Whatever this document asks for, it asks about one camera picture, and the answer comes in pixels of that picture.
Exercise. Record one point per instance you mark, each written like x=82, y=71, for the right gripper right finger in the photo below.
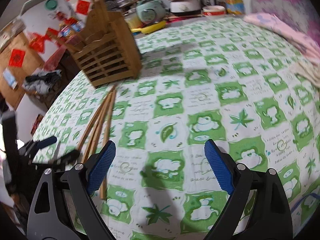
x=270, y=217

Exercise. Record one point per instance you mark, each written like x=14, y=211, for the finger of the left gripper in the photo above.
x=68, y=158
x=37, y=145

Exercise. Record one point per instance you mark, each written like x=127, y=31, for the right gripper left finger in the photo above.
x=49, y=217

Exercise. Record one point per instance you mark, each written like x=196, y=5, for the wooden chopstick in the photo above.
x=94, y=119
x=97, y=131
x=86, y=154
x=103, y=186

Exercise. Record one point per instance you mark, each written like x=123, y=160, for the chair with grey clothes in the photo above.
x=42, y=82

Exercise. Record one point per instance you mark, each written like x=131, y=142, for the red covered side table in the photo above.
x=60, y=58

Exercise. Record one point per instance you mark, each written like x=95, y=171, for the red diamond paper door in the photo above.
x=16, y=58

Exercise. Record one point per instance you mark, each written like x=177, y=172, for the wooden slatted utensil holder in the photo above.
x=105, y=49

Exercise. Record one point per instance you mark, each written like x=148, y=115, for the yellow oil bottle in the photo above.
x=66, y=31

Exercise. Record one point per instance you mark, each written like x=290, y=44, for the green white patterned tablecloth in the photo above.
x=225, y=80

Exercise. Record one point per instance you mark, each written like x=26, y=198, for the cream yellow pot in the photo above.
x=133, y=20

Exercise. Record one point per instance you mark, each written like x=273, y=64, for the yellow small pan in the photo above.
x=150, y=28

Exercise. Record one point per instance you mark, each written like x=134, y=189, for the mint green rice cooker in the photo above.
x=150, y=11

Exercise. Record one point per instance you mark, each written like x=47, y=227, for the pink folded cloth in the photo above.
x=304, y=43

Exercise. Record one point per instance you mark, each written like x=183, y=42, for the white induction cooker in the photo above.
x=184, y=6

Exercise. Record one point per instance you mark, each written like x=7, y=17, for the red white bowl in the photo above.
x=213, y=10

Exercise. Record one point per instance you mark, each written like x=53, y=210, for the clear plastic oil bottle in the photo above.
x=235, y=7

